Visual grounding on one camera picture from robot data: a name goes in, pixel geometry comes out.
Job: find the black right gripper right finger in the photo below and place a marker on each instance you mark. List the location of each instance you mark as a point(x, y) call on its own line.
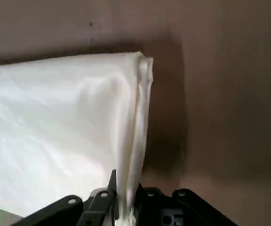
point(154, 207)

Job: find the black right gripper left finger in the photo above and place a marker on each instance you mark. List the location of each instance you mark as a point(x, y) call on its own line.
point(88, 212)

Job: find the cream tablecloth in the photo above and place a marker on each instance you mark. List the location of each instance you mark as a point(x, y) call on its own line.
point(55, 122)

